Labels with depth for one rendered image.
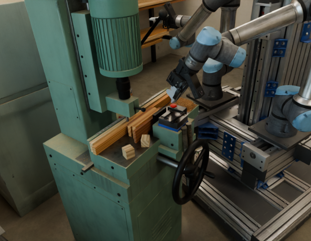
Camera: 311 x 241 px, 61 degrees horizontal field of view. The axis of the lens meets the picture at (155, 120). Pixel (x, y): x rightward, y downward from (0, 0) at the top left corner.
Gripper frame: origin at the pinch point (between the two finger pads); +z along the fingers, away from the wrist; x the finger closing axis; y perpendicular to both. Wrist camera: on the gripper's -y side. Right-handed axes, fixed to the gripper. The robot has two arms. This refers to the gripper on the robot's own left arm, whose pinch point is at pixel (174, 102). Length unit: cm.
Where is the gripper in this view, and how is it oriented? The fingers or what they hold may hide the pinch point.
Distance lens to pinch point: 116.0
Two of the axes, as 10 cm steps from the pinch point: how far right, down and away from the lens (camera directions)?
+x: -5.8, 4.5, -6.8
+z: -3.7, 6.0, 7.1
